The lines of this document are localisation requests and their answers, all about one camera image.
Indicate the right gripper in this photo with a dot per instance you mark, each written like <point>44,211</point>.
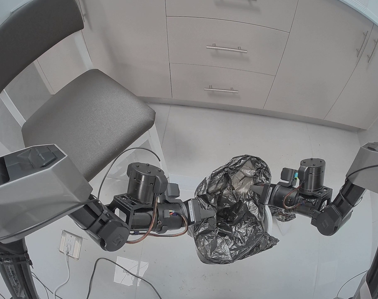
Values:
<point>276,195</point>

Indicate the black and white wrapper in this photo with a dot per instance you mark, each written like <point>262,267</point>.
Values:
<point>285,217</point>

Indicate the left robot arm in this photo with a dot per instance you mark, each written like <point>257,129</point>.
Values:
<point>36,192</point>

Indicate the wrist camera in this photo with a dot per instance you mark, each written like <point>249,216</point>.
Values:
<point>287,176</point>
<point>173,190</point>

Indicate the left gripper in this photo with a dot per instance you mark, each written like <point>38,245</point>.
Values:
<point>179,207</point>

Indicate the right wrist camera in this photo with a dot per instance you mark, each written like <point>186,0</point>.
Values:
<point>287,176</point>

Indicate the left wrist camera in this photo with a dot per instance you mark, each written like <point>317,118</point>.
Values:
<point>173,190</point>

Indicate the grey chair with white legs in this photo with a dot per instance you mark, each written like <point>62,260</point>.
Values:
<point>83,120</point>

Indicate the beige cabinet with drawers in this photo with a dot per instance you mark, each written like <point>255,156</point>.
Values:
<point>226,26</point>

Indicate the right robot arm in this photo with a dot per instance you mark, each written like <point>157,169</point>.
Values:
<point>366,157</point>

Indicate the black plastic bag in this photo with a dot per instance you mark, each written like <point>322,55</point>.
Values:
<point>232,229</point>

